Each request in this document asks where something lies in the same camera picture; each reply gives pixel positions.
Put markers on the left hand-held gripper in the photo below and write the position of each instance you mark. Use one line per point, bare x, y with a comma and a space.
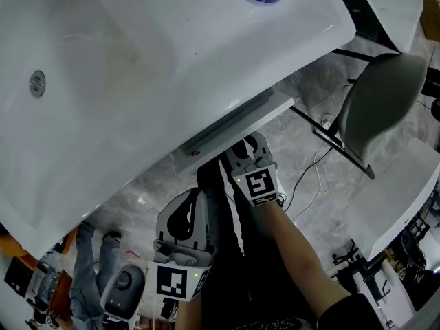
178, 273

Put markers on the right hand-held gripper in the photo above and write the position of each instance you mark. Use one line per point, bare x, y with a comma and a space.
256, 182

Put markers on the white drawer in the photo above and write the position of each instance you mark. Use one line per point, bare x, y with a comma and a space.
240, 119

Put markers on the person's right forearm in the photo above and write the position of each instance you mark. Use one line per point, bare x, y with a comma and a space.
302, 253

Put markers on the person's left forearm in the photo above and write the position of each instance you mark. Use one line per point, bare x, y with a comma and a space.
192, 315

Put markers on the white ceramic sink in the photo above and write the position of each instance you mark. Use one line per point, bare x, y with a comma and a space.
113, 81

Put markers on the round metal sink drain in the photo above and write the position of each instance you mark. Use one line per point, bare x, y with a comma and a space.
37, 83

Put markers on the white power strip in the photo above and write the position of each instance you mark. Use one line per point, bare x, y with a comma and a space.
326, 121

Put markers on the grey-green chair seat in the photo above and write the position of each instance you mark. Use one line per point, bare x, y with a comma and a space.
378, 105

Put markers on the black metal stand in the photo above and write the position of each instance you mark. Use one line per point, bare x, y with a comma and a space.
349, 258

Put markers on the white rounded table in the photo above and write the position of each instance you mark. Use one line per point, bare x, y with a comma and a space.
395, 198
395, 9

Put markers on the brown cardboard box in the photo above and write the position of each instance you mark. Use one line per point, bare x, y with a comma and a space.
431, 16

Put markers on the black metal table frame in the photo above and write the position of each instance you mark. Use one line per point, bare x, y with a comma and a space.
340, 146

